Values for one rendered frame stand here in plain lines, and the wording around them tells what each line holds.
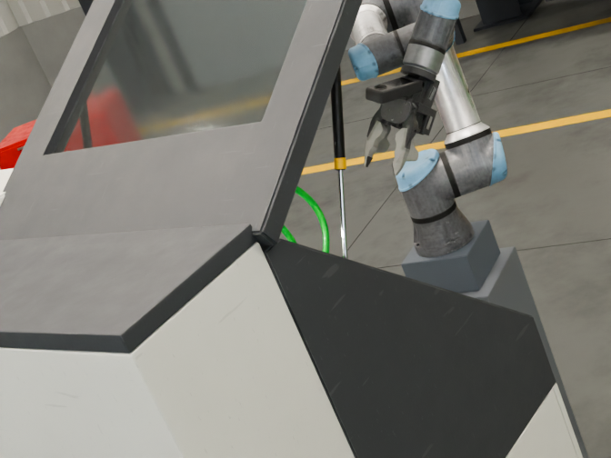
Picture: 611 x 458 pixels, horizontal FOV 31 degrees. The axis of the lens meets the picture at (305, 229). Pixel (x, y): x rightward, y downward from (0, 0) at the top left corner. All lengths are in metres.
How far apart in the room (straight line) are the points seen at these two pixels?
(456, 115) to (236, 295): 1.21
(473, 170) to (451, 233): 0.17
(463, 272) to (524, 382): 0.56
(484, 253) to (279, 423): 1.22
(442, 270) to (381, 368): 0.92
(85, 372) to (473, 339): 0.78
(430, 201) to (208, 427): 1.26
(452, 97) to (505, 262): 0.44
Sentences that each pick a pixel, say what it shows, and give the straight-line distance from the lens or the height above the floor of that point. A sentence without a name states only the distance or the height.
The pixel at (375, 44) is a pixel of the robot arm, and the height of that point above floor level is 1.50.
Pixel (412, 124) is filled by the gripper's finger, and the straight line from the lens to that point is 2.11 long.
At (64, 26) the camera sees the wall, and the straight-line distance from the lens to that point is 10.54.
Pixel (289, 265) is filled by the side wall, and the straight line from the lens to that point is 1.60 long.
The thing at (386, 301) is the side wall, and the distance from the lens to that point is 1.78.
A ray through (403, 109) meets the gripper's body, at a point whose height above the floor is 1.39.
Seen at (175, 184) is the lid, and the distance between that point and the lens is 1.73.
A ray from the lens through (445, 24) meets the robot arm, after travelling 2.16.
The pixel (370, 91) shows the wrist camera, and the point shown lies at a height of 1.46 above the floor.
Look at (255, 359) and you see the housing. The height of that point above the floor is 1.33.
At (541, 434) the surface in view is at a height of 0.74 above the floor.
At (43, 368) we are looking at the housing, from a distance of 1.58.
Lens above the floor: 2.01
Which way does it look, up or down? 21 degrees down
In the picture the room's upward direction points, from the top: 23 degrees counter-clockwise
